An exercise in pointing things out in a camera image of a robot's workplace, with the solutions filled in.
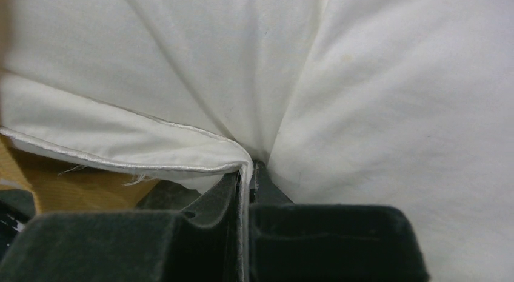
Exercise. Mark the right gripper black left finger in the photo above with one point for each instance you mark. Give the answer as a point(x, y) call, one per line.
point(197, 243)

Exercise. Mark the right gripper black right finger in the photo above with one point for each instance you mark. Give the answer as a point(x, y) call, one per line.
point(335, 242)

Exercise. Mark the blue orange cartoon pillowcase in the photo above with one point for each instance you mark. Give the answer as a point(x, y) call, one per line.
point(59, 186)

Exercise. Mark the white pillow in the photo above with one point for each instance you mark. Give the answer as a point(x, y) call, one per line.
point(407, 103)

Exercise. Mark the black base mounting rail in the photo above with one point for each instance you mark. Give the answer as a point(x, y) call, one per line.
point(17, 209)

